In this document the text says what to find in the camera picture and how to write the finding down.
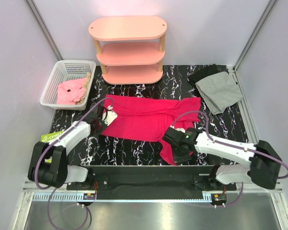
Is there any light pink cloth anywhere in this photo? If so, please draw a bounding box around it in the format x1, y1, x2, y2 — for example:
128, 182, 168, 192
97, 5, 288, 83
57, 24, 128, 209
57, 78, 86, 105

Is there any aluminium frame rail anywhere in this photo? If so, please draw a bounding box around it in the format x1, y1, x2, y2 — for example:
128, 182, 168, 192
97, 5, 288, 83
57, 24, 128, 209
23, 173, 284, 209

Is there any grey folded t-shirt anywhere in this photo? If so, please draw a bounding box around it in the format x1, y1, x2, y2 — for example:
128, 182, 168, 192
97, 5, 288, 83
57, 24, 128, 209
195, 71, 243, 115

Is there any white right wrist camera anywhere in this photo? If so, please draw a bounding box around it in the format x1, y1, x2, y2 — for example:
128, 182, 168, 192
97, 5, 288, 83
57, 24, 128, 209
174, 128, 186, 133

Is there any beige cloth in basket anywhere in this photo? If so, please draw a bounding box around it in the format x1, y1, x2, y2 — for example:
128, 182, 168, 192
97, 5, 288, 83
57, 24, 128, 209
76, 72, 92, 104

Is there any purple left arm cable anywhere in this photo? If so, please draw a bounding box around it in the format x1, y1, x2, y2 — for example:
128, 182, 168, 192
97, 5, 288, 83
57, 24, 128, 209
33, 98, 115, 228

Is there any red t-shirt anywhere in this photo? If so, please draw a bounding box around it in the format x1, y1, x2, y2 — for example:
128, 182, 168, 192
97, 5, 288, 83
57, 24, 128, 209
102, 94, 201, 165

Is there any white plastic basket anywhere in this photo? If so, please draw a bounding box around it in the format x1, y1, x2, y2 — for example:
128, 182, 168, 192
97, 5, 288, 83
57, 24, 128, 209
40, 60, 96, 110

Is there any black folded t-shirt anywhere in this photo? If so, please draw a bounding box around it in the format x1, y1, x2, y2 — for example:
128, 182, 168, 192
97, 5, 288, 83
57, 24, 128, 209
188, 64, 225, 84

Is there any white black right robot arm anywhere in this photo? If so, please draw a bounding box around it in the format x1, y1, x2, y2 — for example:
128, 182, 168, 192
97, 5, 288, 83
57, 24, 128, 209
163, 126, 282, 190

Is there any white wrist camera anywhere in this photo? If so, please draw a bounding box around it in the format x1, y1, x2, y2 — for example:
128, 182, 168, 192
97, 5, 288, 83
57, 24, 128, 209
102, 110, 118, 126
174, 128, 186, 133

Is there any pink three-tier shelf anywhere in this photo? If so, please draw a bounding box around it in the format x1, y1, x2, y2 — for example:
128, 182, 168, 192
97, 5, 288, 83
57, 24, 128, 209
88, 16, 167, 85

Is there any green treehouse book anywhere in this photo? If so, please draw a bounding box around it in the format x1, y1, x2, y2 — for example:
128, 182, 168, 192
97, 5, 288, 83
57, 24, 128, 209
40, 131, 64, 143

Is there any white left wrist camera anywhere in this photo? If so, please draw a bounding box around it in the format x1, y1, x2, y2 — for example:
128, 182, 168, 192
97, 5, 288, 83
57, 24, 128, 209
102, 110, 118, 126

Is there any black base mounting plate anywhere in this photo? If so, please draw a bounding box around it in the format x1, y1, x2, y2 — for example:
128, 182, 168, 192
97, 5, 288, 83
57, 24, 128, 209
67, 166, 237, 202

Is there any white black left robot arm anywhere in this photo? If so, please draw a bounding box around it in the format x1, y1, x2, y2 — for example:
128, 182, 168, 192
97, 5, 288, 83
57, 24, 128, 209
27, 105, 113, 190

